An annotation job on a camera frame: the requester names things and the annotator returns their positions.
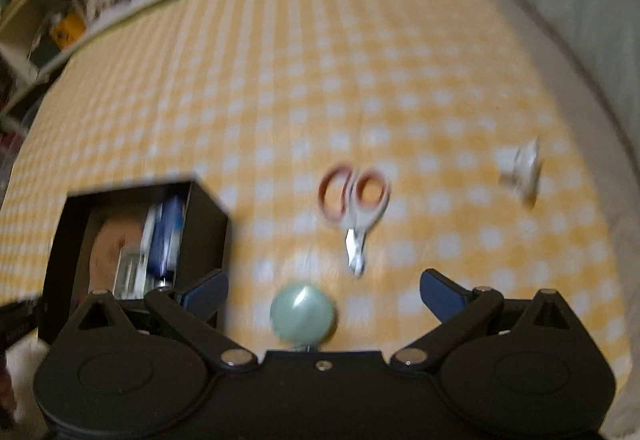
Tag yellow box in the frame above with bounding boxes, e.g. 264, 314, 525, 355
49, 13, 87, 48

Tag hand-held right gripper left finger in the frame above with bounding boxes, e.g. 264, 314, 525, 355
56, 269, 257, 371

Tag orange handled scissors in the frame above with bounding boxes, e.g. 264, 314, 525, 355
318, 163, 392, 278

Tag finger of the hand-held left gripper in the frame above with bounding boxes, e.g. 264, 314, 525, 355
0, 299, 41, 357

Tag black storage box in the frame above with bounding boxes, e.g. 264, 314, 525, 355
38, 174, 232, 347

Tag yellow checkered blanket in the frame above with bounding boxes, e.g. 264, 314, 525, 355
0, 0, 632, 361

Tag mint green round compact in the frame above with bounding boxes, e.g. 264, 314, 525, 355
269, 282, 337, 352

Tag white green plastic tool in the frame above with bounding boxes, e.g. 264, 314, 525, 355
116, 244, 152, 298

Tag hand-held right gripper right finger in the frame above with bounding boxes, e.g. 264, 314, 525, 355
390, 269, 585, 373

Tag round brown wooden coaster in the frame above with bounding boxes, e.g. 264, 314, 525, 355
91, 214, 151, 293

